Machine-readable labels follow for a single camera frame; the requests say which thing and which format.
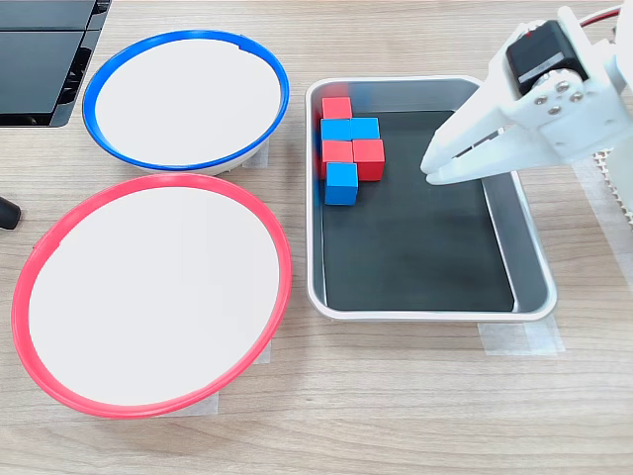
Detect black plastic case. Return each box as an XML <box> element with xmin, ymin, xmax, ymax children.
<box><xmin>0</xmin><ymin>0</ymin><xmax>113</xmax><ymax>129</ymax></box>

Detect silver metal tray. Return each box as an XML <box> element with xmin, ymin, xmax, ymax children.
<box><xmin>305</xmin><ymin>74</ymin><xmax>559</xmax><ymax>323</ymax></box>

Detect black tray liner mat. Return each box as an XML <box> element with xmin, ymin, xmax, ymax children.
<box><xmin>319</xmin><ymin>109</ymin><xmax>516</xmax><ymax>314</ymax></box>

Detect white mesh mat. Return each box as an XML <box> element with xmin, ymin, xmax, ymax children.
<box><xmin>590</xmin><ymin>147</ymin><xmax>633</xmax><ymax>225</ymax></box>

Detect blue-rimmed white dish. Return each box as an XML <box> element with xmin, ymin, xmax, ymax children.
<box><xmin>81</xmin><ymin>29</ymin><xmax>291</xmax><ymax>177</ymax></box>

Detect thin motor cable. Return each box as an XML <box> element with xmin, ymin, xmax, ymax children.
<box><xmin>577</xmin><ymin>5</ymin><xmax>625</xmax><ymax>30</ymax></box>

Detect blue cube block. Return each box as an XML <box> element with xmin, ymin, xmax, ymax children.
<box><xmin>349</xmin><ymin>117</ymin><xmax>381</xmax><ymax>143</ymax></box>
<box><xmin>319</xmin><ymin>118</ymin><xmax>353</xmax><ymax>143</ymax></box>
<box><xmin>324</xmin><ymin>161</ymin><xmax>360</xmax><ymax>207</ymax></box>

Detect red cube block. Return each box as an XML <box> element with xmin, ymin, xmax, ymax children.
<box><xmin>319</xmin><ymin>140</ymin><xmax>355</xmax><ymax>180</ymax></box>
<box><xmin>352</xmin><ymin>139</ymin><xmax>386</xmax><ymax>183</ymax></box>
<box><xmin>320</xmin><ymin>96</ymin><xmax>353</xmax><ymax>121</ymax></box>

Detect red-rimmed white dish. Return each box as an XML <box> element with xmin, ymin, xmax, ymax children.
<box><xmin>10</xmin><ymin>172</ymin><xmax>294</xmax><ymax>421</ymax></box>

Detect black rounded object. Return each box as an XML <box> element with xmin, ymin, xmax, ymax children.
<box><xmin>0</xmin><ymin>195</ymin><xmax>23</xmax><ymax>231</ymax></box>

